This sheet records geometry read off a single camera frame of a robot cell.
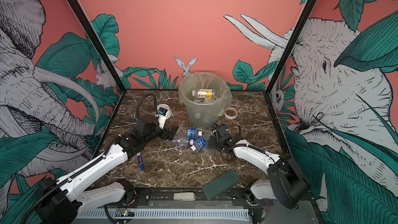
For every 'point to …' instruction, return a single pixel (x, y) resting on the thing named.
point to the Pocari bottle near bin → (193, 132)
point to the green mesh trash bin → (203, 113)
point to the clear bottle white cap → (199, 143)
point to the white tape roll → (232, 117)
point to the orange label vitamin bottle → (204, 93)
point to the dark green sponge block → (220, 184)
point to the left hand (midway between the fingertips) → (170, 121)
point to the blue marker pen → (140, 160)
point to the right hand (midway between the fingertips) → (211, 142)
